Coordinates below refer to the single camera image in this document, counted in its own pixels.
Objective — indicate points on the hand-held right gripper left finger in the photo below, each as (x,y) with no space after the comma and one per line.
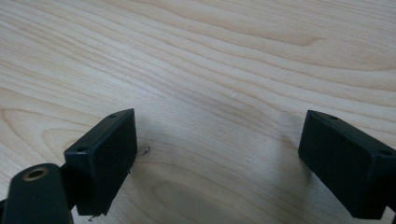
(106,161)

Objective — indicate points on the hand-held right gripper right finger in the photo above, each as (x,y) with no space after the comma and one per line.
(345,168)

